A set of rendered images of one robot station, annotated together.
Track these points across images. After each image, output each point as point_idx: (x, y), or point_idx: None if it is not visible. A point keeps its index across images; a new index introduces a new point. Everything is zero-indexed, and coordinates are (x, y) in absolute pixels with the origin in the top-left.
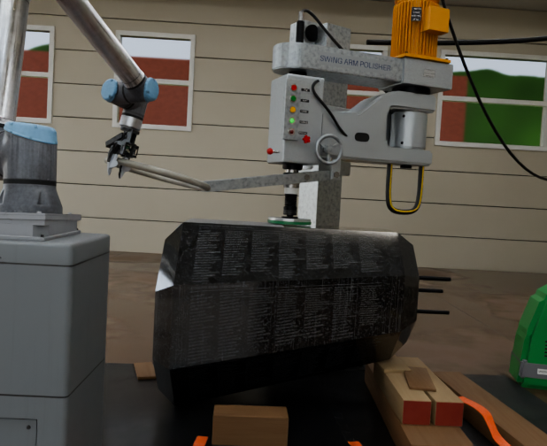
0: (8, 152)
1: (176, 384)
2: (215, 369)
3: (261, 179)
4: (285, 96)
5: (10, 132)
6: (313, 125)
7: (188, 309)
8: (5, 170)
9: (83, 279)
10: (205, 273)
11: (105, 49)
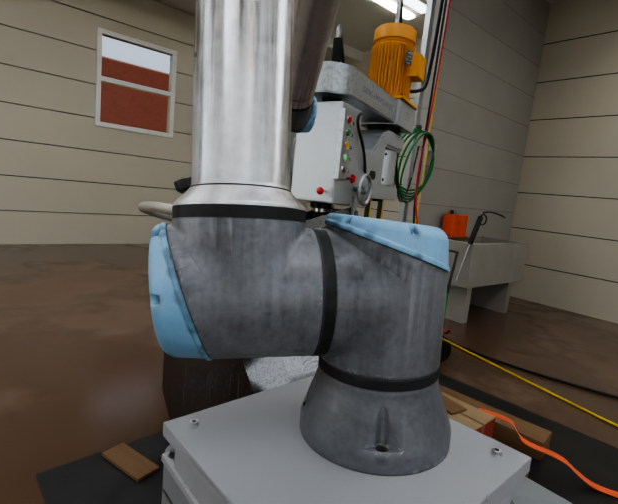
0: (404, 311)
1: None
2: None
3: (311, 223)
4: (343, 129)
5: (415, 256)
6: (352, 162)
7: None
8: (389, 357)
9: None
10: (314, 359)
11: (324, 36)
